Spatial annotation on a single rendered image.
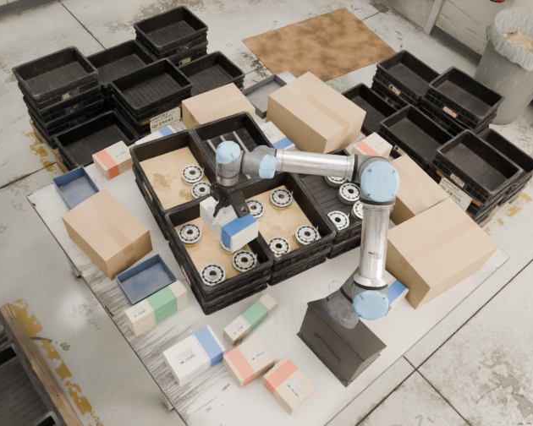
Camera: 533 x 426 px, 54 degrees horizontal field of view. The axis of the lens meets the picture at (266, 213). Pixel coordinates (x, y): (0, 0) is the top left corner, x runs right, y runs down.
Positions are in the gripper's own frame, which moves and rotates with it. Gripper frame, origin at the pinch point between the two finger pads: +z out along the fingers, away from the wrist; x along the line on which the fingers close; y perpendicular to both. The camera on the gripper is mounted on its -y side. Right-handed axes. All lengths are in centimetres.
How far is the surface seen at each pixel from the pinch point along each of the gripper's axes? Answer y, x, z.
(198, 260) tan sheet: 5.4, 10.6, 27.8
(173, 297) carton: -2.1, 27.6, 28.8
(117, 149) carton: 82, 4, 33
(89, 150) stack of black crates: 135, 0, 83
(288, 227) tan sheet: -4.3, -30.1, 27.8
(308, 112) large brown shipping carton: 39, -80, 21
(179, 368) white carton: -26, 41, 32
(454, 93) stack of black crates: 26, -206, 61
